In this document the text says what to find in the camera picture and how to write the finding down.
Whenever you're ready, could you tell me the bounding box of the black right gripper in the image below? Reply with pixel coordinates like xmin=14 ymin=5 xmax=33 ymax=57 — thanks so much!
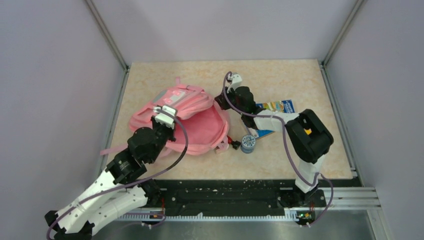
xmin=216 ymin=85 xmax=246 ymax=116

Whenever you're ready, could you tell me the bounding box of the pink student backpack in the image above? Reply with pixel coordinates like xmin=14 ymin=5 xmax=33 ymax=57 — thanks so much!
xmin=99 ymin=77 xmax=231 ymax=158

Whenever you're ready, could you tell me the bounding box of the blue treehouse book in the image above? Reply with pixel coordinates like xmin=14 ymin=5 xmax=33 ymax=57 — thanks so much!
xmin=256 ymin=99 xmax=295 ymax=114

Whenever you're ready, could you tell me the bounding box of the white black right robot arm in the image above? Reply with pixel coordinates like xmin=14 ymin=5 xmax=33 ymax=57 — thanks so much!
xmin=214 ymin=86 xmax=334 ymax=206

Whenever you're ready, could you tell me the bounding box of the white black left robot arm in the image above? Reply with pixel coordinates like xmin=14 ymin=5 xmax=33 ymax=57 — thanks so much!
xmin=44 ymin=107 xmax=189 ymax=240

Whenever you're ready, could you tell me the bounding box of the red black stamp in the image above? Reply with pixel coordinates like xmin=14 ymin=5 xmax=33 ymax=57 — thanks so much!
xmin=228 ymin=139 xmax=241 ymax=150

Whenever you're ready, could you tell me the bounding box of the blue slime jar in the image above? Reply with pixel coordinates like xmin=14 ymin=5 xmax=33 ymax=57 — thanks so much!
xmin=240 ymin=134 xmax=256 ymax=154

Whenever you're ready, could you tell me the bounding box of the yellow triangular toy block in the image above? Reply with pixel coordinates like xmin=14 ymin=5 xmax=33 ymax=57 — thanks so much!
xmin=303 ymin=128 xmax=312 ymax=135

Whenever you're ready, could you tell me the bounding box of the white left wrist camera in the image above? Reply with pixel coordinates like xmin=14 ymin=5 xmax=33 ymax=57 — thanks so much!
xmin=153 ymin=105 xmax=178 ymax=129

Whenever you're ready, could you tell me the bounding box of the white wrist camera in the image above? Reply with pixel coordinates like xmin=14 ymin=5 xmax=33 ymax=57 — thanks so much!
xmin=153 ymin=105 xmax=178 ymax=129
xmin=226 ymin=72 xmax=243 ymax=94

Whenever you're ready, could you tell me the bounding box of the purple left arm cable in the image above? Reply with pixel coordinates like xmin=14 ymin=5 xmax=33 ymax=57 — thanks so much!
xmin=46 ymin=109 xmax=190 ymax=240

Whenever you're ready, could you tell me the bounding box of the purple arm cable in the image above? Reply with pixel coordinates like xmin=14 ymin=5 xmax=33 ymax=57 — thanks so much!
xmin=46 ymin=109 xmax=190 ymax=240
xmin=222 ymin=71 xmax=335 ymax=228

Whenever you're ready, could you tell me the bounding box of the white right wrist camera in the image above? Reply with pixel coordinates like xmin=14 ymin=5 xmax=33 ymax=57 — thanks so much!
xmin=226 ymin=72 xmax=243 ymax=94

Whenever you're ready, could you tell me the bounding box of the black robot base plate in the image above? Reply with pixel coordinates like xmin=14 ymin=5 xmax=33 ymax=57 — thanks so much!
xmin=96 ymin=178 xmax=365 ymax=220

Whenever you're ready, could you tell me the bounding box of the aluminium frame rail left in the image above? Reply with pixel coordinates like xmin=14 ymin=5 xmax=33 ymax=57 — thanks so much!
xmin=84 ymin=0 xmax=131 ymax=186

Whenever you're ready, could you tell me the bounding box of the aluminium frame rail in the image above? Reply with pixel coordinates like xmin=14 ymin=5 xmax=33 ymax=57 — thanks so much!
xmin=319 ymin=0 xmax=367 ymax=187
xmin=84 ymin=0 xmax=131 ymax=186

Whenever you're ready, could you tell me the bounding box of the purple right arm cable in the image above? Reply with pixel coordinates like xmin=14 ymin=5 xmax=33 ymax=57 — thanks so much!
xmin=222 ymin=71 xmax=335 ymax=228

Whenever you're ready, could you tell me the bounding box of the aluminium frame rail right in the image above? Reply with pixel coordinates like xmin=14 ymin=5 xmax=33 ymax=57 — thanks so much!
xmin=319 ymin=0 xmax=367 ymax=187

